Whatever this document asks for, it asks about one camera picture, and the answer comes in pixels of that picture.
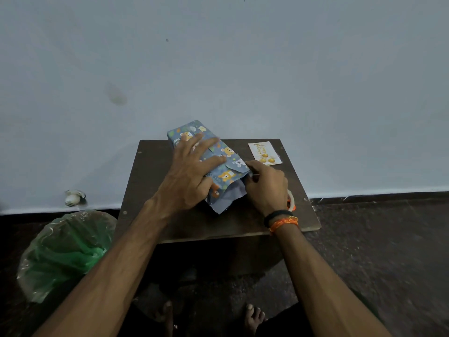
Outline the person's right forearm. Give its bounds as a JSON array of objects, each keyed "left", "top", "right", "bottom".
[{"left": 272, "top": 224, "right": 391, "bottom": 337}]

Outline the person's foot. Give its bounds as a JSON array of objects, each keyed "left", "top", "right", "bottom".
[
  {"left": 154, "top": 300, "right": 175, "bottom": 337},
  {"left": 244, "top": 304, "right": 267, "bottom": 337}
]

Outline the person's right hand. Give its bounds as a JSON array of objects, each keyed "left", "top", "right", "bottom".
[{"left": 244, "top": 160, "right": 290, "bottom": 218}]

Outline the person's left foot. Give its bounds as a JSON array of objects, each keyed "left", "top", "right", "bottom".
[{"left": 154, "top": 300, "right": 175, "bottom": 337}]

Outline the blue bear-print gift box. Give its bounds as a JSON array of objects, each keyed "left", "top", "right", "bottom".
[{"left": 167, "top": 120, "right": 252, "bottom": 215}]

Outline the white card with gold balloons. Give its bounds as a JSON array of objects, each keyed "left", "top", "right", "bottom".
[{"left": 248, "top": 141, "right": 283, "bottom": 167}]

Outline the person's left hand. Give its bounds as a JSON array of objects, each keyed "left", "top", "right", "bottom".
[{"left": 151, "top": 133, "right": 228, "bottom": 220}]

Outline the person's left forearm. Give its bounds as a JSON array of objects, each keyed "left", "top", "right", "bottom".
[{"left": 33, "top": 201, "right": 170, "bottom": 337}]

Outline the black wristband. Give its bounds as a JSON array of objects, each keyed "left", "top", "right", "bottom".
[{"left": 263, "top": 209, "right": 294, "bottom": 229}]

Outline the orange thread bracelet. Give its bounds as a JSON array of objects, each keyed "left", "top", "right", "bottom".
[{"left": 268, "top": 216, "right": 300, "bottom": 236}]

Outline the person's right foot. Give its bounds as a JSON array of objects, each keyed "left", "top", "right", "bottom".
[{"left": 244, "top": 304, "right": 267, "bottom": 337}]

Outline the white wall fitting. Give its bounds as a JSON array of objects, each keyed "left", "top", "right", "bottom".
[{"left": 65, "top": 189, "right": 87, "bottom": 208}]

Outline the green plastic bag bin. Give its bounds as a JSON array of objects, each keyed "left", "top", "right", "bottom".
[{"left": 16, "top": 209, "right": 118, "bottom": 304}]

